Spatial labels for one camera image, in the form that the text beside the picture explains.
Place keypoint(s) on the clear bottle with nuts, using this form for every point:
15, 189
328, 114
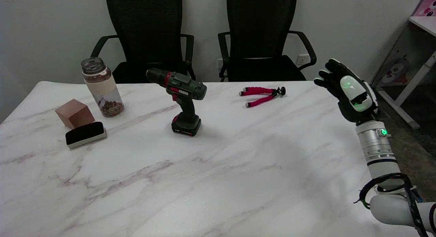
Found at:
102, 88

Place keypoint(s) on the black white board eraser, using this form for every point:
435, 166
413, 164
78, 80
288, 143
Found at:
85, 133

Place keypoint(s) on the pink flexible mini tripod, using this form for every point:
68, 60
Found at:
259, 91

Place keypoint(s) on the green black power screwdriver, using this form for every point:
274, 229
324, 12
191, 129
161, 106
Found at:
184, 87

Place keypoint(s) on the dark floor vent grille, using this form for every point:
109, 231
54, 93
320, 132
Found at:
382, 113

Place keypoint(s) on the white wall power socket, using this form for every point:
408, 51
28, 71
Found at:
302, 59
219, 63

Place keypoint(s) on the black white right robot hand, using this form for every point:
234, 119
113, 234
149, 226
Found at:
351, 90

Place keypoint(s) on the white desk with owl panel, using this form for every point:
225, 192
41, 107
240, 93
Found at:
420, 71

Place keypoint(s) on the brown wooden cube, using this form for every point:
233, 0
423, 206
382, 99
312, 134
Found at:
74, 112

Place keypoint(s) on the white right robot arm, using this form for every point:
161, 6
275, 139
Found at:
378, 151

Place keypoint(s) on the pink cartoon box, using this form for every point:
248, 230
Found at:
427, 5

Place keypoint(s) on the black mesh office chair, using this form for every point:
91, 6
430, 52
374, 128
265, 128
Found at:
146, 29
262, 29

